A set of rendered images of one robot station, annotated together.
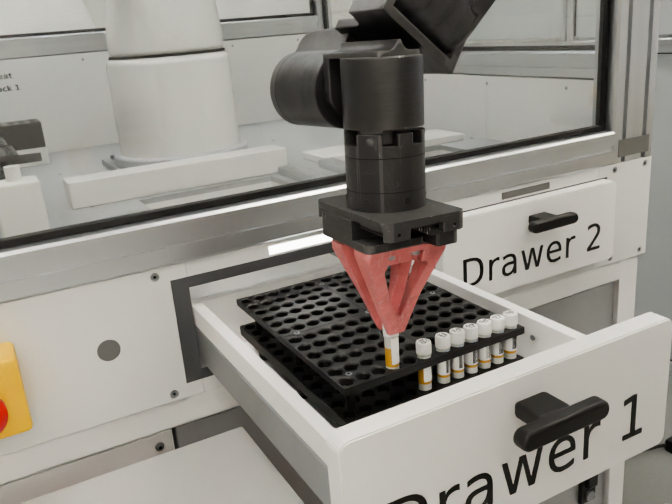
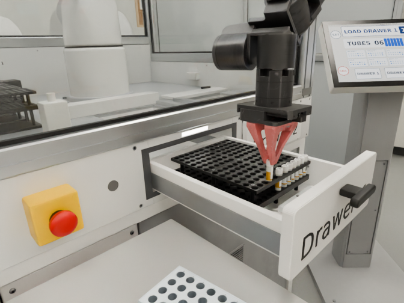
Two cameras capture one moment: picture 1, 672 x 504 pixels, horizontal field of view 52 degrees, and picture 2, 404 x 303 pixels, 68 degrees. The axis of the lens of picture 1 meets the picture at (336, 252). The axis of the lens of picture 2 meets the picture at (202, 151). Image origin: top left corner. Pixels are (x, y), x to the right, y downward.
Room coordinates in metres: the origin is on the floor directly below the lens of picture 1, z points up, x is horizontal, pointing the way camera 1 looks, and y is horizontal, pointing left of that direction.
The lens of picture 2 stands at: (0.07, 0.20, 1.12)
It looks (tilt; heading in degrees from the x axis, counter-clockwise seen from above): 20 degrees down; 344
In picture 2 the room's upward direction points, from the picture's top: 2 degrees counter-clockwise
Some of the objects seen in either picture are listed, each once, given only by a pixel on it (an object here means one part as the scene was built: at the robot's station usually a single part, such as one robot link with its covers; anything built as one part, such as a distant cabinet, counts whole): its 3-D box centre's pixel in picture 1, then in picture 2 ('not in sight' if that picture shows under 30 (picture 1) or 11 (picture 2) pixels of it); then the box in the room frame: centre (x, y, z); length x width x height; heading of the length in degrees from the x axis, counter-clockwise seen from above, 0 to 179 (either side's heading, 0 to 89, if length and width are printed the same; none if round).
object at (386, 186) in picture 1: (385, 178); (273, 92); (0.49, -0.04, 1.05); 0.10 x 0.07 x 0.07; 27
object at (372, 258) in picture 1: (384, 270); (267, 136); (0.49, -0.04, 0.98); 0.07 x 0.07 x 0.09; 27
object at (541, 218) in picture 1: (546, 220); not in sight; (0.82, -0.26, 0.91); 0.07 x 0.04 x 0.01; 117
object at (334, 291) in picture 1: (370, 343); (238, 173); (0.59, -0.03, 0.87); 0.22 x 0.18 x 0.06; 27
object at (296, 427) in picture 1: (365, 344); (234, 174); (0.60, -0.02, 0.86); 0.40 x 0.26 x 0.06; 27
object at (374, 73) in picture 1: (376, 91); (272, 52); (0.50, -0.04, 1.11); 0.07 x 0.06 x 0.07; 38
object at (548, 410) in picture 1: (548, 414); (355, 192); (0.39, -0.13, 0.91); 0.07 x 0.04 x 0.01; 117
